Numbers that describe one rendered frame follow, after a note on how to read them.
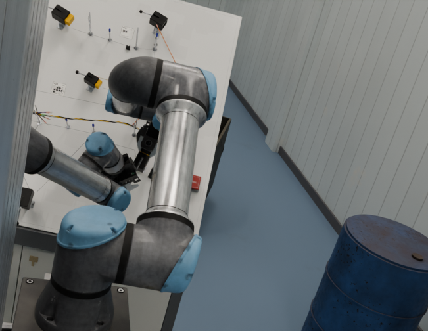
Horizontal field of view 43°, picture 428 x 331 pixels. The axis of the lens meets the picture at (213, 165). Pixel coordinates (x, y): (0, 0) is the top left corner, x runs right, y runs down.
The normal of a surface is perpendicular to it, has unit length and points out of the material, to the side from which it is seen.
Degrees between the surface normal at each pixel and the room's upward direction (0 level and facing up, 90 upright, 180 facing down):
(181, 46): 50
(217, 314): 0
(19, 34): 90
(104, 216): 7
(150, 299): 90
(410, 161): 90
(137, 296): 90
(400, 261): 0
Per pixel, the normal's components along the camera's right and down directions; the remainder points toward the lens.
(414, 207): -0.95, -0.16
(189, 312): 0.25, -0.90
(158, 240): 0.16, -0.62
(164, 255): 0.22, -0.27
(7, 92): 0.18, 0.41
